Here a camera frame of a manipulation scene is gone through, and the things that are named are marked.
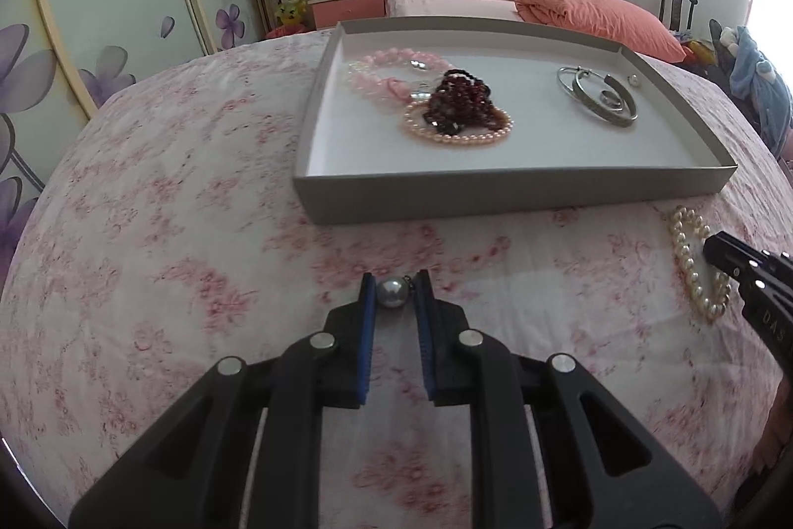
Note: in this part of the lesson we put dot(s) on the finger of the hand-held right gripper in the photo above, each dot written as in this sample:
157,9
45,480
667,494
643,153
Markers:
728,255

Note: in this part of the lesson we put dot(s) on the flower print wardrobe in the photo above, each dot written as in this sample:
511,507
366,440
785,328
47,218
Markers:
80,8

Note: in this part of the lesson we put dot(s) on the pink bed mattress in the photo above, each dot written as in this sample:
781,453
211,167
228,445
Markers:
433,5

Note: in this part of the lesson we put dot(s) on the orange pillow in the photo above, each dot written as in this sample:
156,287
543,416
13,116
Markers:
588,11

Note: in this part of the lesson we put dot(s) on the grey cardboard tray box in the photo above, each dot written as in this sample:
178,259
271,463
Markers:
526,145

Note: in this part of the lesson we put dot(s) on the wide silver cuff bangle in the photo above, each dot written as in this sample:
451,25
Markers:
619,120

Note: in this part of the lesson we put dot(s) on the colourful plush toy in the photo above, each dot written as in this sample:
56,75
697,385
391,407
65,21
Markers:
694,49

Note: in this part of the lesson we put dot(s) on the thin silver bangle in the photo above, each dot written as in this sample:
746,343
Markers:
560,83

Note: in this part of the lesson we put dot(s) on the grey pearl bead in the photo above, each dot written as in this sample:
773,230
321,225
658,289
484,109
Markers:
391,293

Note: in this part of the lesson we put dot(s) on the dark wooden chair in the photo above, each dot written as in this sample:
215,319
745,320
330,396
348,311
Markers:
675,5

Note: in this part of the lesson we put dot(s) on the pink nightstand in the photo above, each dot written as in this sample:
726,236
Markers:
344,11

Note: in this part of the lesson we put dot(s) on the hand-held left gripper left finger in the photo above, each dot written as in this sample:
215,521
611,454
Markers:
367,343

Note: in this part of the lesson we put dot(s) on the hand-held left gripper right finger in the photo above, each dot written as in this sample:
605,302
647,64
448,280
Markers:
426,343

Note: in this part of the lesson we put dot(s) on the pink floral bed sheet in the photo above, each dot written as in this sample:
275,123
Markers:
155,256

